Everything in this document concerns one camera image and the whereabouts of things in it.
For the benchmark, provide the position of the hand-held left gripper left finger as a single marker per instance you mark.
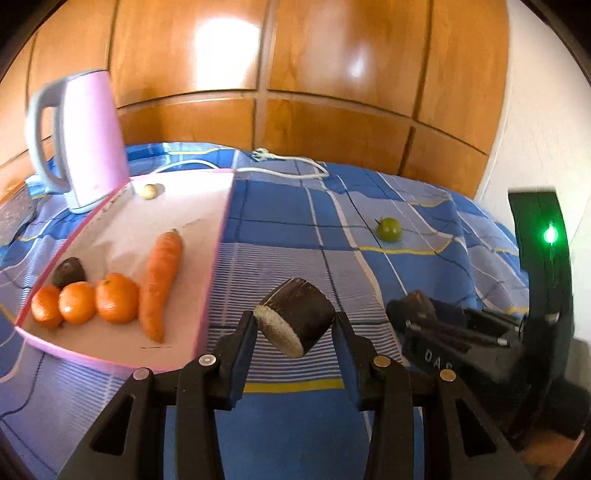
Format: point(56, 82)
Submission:
point(247, 344)

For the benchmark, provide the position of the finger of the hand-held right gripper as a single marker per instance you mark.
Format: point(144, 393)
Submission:
point(438, 330)
point(480, 318)

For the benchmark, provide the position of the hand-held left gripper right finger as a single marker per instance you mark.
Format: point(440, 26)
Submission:
point(344, 344)

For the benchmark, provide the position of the dark brown vegetable chunk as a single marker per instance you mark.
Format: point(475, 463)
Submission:
point(418, 301)

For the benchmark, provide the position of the dark chunk with white cut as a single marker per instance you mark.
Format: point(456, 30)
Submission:
point(300, 309)

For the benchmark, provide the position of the pink rimmed white tray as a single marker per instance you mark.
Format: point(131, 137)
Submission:
point(184, 277)

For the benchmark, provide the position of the orange carrot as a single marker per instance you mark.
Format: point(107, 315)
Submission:
point(157, 286)

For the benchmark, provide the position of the orange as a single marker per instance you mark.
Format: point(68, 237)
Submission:
point(45, 308)
point(77, 302)
point(117, 299)

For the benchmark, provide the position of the small yellow lemon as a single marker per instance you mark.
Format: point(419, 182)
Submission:
point(148, 191)

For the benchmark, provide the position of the green tomato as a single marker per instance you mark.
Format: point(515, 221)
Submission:
point(389, 229)

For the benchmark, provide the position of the blue plaid bedsheet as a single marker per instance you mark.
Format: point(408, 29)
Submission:
point(300, 221)

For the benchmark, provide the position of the dark round vegetable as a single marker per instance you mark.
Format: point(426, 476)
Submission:
point(68, 272)

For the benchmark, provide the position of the pink electric kettle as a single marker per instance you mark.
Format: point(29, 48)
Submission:
point(90, 138)

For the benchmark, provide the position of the grey flat object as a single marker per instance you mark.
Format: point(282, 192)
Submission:
point(16, 212)

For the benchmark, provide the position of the wooden panelled headboard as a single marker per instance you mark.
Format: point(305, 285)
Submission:
point(323, 55)

